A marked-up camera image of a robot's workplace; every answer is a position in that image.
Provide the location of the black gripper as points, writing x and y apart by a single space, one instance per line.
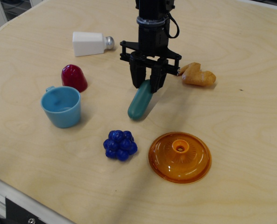
153 39

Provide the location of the green toy cucumber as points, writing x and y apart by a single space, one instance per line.
140 101

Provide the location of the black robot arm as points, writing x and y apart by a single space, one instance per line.
154 11

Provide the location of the light blue plastic cup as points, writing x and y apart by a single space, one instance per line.
62 105

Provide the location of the toy fried chicken wing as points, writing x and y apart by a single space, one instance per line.
192 74

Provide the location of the white salt shaker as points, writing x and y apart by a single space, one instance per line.
87 43

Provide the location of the dark red toy dome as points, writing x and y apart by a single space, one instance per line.
73 76

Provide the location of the blue toy grape cluster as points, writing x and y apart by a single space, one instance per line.
120 145

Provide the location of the orange transparent pot lid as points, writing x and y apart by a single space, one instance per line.
179 157

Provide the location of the aluminium table frame rail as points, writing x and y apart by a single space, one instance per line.
47 214

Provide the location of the black corner bracket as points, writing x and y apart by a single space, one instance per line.
20 215

